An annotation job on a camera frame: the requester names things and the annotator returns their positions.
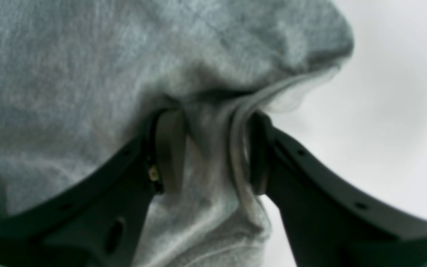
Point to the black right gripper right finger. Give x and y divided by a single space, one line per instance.
328 221

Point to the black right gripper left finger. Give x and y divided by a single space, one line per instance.
98 222

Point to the grey t-shirt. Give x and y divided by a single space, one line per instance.
79 77

